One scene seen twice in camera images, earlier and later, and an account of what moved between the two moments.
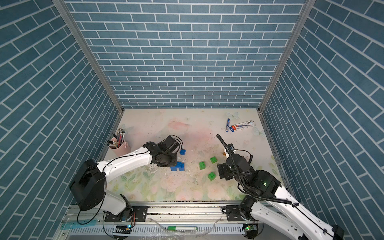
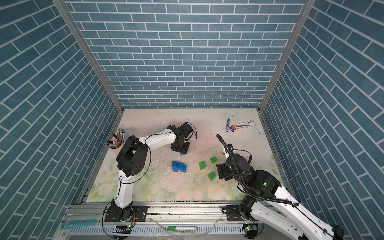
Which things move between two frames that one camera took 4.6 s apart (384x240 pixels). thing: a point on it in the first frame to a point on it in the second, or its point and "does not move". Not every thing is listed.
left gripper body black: [169, 160] to [183, 147]
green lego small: [213, 160] does not move
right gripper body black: [226, 172] does not move
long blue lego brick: [180, 164] does not move
